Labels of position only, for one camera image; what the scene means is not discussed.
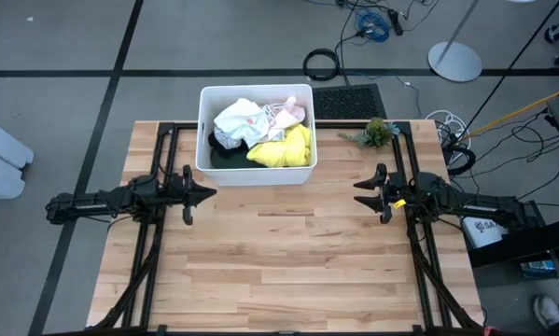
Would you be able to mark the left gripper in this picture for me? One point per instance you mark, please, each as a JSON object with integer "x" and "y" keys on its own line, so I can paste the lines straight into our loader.
{"x": 181, "y": 193}

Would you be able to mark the black floor mat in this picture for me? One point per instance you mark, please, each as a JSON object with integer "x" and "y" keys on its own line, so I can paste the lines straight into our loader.
{"x": 349, "y": 102}

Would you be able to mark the black power strip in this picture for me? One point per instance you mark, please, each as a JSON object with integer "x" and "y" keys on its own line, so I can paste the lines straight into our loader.
{"x": 395, "y": 23}

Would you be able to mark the blue packet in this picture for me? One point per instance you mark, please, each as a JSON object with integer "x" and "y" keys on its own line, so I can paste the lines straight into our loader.
{"x": 538, "y": 268}

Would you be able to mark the black aluminium table frame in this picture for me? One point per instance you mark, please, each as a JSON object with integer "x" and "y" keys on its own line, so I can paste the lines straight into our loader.
{"x": 181, "y": 125}

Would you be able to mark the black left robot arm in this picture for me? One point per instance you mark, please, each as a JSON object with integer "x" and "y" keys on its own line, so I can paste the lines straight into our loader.
{"x": 102, "y": 200}

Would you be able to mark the black garment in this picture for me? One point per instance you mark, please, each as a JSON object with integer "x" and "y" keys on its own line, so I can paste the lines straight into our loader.
{"x": 220, "y": 149}

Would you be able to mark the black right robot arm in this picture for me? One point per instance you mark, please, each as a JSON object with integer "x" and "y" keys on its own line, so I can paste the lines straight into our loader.
{"x": 470, "y": 205}

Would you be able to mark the thin black pole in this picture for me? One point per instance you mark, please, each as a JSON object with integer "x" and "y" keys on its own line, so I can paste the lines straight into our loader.
{"x": 512, "y": 65}

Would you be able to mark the white labelled box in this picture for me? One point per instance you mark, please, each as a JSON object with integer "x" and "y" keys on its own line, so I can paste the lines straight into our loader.
{"x": 482, "y": 231}

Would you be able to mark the long yellow bar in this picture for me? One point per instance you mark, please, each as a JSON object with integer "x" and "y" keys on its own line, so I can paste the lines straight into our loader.
{"x": 517, "y": 112}

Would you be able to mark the person's shoe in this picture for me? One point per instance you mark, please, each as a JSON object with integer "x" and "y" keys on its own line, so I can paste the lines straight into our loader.
{"x": 547, "y": 312}

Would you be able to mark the small potted succulent plant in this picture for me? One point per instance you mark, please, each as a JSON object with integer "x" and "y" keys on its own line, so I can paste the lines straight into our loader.
{"x": 376, "y": 133}

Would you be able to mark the yellow garment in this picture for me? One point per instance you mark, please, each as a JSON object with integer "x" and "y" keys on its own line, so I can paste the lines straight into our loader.
{"x": 283, "y": 151}

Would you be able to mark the plain white garment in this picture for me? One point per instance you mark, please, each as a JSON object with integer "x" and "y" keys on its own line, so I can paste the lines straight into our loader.
{"x": 241, "y": 121}

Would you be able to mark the white perforated laundry basket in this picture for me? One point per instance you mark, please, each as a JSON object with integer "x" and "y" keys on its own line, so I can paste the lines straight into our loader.
{"x": 260, "y": 177}

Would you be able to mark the grey round-base stand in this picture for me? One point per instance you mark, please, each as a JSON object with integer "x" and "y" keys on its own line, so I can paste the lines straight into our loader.
{"x": 454, "y": 63}

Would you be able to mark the black equipment cart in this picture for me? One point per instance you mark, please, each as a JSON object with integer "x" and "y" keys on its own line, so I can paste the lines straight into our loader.
{"x": 531, "y": 242}

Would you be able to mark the pale pink garment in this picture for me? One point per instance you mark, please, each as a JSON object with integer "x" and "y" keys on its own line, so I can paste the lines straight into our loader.
{"x": 286, "y": 116}

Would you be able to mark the light grey padded object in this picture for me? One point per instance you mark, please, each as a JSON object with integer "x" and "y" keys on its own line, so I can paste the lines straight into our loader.
{"x": 1, "y": 158}

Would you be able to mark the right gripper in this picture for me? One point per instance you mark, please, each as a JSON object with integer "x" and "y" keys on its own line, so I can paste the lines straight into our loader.
{"x": 400, "y": 193}

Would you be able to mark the yellow tape band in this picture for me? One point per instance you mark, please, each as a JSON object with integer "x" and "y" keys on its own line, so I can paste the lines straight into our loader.
{"x": 399, "y": 204}

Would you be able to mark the dark green buttoned garment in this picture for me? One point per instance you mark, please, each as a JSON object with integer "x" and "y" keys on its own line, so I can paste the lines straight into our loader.
{"x": 232, "y": 162}

